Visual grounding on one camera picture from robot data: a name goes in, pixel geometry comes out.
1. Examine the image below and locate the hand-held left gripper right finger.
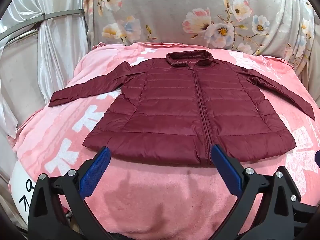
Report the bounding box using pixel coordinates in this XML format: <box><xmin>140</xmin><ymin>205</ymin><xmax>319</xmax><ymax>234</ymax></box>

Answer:
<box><xmin>209</xmin><ymin>144</ymin><xmax>316</xmax><ymax>240</ymax></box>

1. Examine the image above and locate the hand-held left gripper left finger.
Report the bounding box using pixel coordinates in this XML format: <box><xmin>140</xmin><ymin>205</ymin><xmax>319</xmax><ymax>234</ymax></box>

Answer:
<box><xmin>27</xmin><ymin>146</ymin><xmax>113</xmax><ymax>240</ymax></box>

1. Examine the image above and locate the maroon quilted puffer jacket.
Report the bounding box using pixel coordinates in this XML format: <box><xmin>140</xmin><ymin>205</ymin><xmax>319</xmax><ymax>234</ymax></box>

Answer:
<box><xmin>48</xmin><ymin>50</ymin><xmax>315</xmax><ymax>167</ymax></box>

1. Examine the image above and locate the pink blanket with white print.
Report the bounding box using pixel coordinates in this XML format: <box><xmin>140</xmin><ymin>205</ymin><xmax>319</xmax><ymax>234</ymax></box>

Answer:
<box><xmin>7</xmin><ymin>42</ymin><xmax>320</xmax><ymax>233</ymax></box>

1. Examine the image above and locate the white object with black drawing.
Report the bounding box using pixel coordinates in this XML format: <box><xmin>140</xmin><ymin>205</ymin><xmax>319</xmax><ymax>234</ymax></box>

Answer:
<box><xmin>10</xmin><ymin>159</ymin><xmax>73</xmax><ymax>228</ymax></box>

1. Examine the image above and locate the white satin curtain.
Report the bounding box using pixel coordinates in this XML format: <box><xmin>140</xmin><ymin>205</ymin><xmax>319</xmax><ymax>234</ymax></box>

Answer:
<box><xmin>0</xmin><ymin>0</ymin><xmax>89</xmax><ymax>138</ymax></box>

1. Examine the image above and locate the grey metal band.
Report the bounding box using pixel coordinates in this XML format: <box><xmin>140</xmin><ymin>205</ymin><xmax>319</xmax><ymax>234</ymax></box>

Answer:
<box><xmin>0</xmin><ymin>9</ymin><xmax>85</xmax><ymax>42</ymax></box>

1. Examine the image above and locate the grey floral bed sheet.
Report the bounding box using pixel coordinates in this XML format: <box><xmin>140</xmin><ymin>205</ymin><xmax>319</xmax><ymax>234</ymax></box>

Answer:
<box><xmin>82</xmin><ymin>0</ymin><xmax>316</xmax><ymax>63</ymax></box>

